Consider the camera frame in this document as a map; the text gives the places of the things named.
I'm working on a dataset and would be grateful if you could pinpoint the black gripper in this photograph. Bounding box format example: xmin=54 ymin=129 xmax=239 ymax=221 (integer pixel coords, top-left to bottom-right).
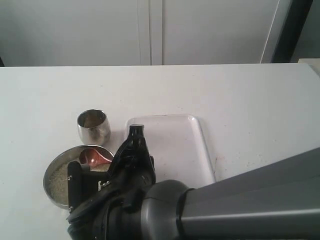
xmin=67 ymin=125 xmax=153 ymax=213

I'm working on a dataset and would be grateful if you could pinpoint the brown wooden spoon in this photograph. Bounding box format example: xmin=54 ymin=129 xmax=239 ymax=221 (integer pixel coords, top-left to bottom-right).
xmin=79 ymin=147 xmax=112 ymax=168

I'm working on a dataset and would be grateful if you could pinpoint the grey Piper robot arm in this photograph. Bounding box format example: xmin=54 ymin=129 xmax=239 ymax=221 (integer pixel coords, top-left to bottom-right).
xmin=67 ymin=125 xmax=320 ymax=240

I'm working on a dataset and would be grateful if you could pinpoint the large steel rice bowl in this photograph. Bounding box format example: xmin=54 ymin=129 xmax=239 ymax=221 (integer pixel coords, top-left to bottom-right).
xmin=43 ymin=145 xmax=114 ymax=209

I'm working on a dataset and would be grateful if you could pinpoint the small steel cup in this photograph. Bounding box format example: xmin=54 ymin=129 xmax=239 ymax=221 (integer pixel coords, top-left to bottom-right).
xmin=77 ymin=109 xmax=111 ymax=146

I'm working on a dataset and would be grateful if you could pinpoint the white plastic tray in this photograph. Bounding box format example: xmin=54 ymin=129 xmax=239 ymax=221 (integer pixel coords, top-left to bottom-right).
xmin=124 ymin=114 xmax=216 ymax=189

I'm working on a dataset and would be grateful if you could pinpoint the white cabinet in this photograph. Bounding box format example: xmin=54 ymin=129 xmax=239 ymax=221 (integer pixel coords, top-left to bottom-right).
xmin=0 ymin=0 xmax=291 ymax=67

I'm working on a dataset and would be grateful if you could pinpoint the dark door frame post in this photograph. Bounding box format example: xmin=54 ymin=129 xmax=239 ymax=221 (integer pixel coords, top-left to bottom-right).
xmin=271 ymin=0 xmax=313 ymax=64

